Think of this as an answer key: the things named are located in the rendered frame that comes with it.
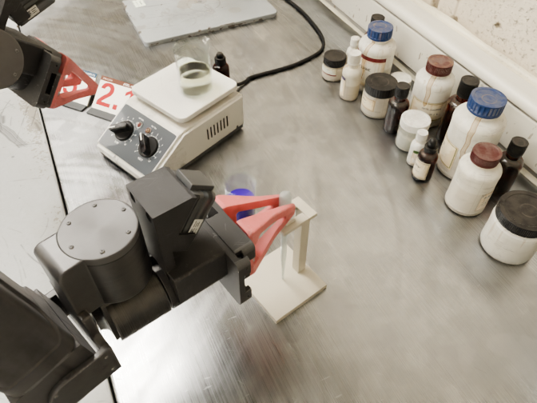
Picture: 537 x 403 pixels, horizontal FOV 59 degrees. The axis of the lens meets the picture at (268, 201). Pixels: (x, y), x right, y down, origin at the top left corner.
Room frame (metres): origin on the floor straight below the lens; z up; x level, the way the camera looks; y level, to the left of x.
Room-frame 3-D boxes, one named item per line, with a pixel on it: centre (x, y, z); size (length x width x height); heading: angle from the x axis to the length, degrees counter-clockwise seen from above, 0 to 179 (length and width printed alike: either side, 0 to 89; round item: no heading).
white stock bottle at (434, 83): (0.65, -0.26, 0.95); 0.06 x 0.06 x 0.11
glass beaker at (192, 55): (0.61, 0.11, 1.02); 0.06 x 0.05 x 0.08; 141
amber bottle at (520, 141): (0.49, -0.34, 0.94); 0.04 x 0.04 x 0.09
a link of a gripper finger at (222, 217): (0.29, 0.01, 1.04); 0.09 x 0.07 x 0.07; 128
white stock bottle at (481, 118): (0.53, -0.29, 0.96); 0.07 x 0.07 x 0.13
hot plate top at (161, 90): (0.61, 0.13, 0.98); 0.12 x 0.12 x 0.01; 49
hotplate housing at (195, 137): (0.59, 0.14, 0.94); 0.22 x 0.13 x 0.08; 139
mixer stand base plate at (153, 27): (1.02, 0.16, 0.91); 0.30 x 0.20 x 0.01; 115
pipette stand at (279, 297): (0.32, -0.02, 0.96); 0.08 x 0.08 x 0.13; 38
